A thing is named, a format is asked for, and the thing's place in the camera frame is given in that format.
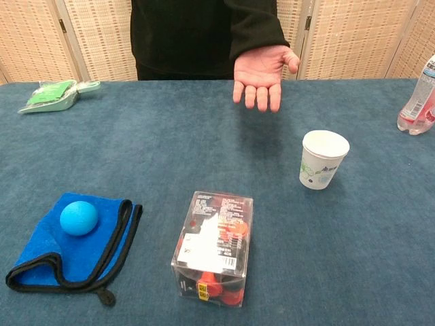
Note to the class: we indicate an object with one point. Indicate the light blue ball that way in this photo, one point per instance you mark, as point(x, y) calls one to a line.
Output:
point(79, 218)

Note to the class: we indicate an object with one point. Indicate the white paper cup with print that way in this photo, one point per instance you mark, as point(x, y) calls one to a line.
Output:
point(322, 159)

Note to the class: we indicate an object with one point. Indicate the person's black clothed torso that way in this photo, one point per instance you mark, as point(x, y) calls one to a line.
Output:
point(180, 37)

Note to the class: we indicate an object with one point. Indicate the woven rattan folding screen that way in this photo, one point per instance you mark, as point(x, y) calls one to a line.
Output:
point(357, 37)

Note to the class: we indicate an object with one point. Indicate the green packet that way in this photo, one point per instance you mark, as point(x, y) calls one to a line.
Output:
point(47, 93)

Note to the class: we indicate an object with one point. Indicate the black long sleeve forearm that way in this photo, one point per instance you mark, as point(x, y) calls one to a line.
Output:
point(253, 23)

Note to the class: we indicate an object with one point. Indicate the blue cloth with black trim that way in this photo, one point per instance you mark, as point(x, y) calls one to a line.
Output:
point(51, 261)

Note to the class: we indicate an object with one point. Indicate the person's open bare hand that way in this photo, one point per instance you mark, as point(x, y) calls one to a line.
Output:
point(261, 73)

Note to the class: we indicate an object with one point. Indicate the mint green plastic scoop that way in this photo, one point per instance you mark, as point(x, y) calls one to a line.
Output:
point(51, 105)

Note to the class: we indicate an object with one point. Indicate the clear bottle with pink label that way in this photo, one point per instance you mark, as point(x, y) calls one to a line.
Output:
point(418, 102)

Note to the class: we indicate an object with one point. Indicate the clear plastic box red contents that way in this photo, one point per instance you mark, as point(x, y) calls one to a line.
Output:
point(214, 248)

